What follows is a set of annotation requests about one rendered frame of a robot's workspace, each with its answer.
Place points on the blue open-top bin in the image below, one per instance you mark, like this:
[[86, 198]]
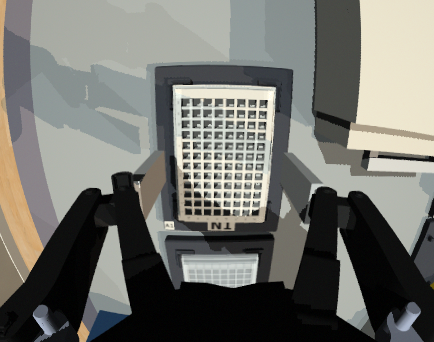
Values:
[[104, 321]]

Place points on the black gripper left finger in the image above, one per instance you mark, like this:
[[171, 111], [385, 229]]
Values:
[[53, 297]]

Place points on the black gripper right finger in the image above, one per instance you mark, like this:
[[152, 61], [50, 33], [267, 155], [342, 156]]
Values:
[[399, 302]]

